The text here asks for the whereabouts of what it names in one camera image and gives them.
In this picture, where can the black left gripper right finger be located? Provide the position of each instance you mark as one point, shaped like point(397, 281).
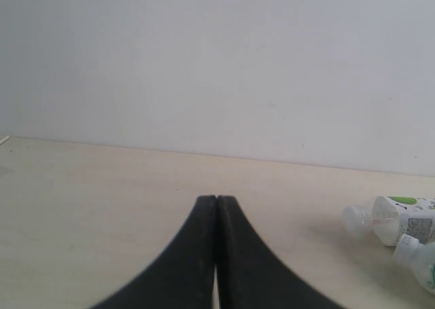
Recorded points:
point(249, 274)

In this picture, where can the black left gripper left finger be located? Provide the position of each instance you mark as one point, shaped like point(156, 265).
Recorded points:
point(182, 275)

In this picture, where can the white bottle green round label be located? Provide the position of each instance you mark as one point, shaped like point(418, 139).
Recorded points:
point(418, 258)

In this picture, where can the clear bottle white square label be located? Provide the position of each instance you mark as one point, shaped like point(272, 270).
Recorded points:
point(390, 217)

